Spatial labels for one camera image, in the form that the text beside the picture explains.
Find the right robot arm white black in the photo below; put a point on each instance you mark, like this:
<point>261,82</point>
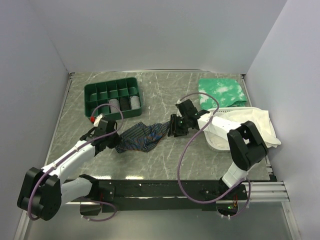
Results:
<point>246,144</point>

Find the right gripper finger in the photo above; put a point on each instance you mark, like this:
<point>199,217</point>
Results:
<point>177,131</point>
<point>172,125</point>

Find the navy striped underwear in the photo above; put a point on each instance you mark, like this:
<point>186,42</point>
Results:
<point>141,137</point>

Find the white perforated laundry basket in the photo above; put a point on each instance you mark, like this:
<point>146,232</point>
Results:
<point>236,114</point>

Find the green white tie-dye cloth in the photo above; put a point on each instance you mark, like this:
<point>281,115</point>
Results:
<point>228,92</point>

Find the green compartment organizer tray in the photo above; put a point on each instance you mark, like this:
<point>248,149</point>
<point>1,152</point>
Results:
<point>97,96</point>

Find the white cloth in basket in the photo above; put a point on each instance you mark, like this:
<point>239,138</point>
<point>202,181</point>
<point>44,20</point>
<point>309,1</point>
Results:
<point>264,125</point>

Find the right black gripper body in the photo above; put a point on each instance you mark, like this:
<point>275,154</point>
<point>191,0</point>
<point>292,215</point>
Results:
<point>181,123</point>

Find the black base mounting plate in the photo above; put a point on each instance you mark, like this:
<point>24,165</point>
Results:
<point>149,195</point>

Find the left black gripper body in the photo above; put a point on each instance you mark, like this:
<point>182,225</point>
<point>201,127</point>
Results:
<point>109,137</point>

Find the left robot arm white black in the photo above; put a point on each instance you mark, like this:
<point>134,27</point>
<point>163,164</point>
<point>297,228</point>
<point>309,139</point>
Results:
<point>44,190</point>

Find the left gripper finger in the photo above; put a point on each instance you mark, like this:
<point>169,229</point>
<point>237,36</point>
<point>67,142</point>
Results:
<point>113,145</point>
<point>114,133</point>

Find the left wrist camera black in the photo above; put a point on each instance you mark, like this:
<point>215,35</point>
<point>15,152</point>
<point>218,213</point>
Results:
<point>103,124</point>

